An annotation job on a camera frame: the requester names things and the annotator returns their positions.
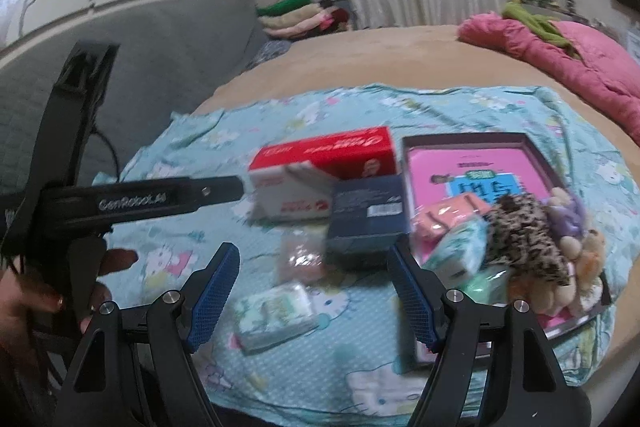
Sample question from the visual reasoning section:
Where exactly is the green ball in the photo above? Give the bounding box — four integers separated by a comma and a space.
461, 265, 512, 307

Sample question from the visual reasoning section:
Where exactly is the leopard print cloth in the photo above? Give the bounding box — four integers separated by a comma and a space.
484, 193, 568, 284

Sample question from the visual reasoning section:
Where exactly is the brown toy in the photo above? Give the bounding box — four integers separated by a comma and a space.
277, 231, 326, 285

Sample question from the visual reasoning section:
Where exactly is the beige bear pink dress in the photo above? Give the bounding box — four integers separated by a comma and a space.
506, 229, 605, 317

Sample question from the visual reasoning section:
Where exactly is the cream plush purple dress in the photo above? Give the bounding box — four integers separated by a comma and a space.
544, 187, 587, 261

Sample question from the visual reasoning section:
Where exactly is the green white tissue pack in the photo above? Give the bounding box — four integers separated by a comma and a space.
422, 217, 488, 288

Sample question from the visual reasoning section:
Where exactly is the pink tissue pack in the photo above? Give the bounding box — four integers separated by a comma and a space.
410, 192, 491, 251

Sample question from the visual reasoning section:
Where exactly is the person left hand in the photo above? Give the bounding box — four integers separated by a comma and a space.
1, 248, 139, 367

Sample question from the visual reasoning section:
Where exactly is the dark blue small box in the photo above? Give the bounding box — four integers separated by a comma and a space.
323, 174, 409, 271

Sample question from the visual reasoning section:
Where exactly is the pink and blue book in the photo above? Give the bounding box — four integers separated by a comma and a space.
406, 146, 601, 333

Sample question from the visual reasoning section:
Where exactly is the dark shallow tray box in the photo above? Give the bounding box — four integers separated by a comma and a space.
400, 131, 614, 365

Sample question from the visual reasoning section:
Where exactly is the red white tissue box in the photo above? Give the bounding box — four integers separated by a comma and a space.
248, 127, 397, 221

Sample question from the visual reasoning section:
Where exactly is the grey quilted headboard cover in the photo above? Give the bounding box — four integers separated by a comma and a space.
1, 0, 267, 193

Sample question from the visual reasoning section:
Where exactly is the pink quilted duvet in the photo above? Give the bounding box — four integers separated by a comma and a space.
458, 12, 640, 141

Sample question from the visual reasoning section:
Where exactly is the green garment on duvet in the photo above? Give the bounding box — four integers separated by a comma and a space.
502, 0, 580, 58

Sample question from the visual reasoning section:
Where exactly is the stack of folded clothes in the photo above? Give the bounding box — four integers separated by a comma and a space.
256, 0, 356, 41

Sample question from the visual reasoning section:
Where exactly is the black cable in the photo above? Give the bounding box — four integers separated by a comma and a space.
89, 126, 124, 180

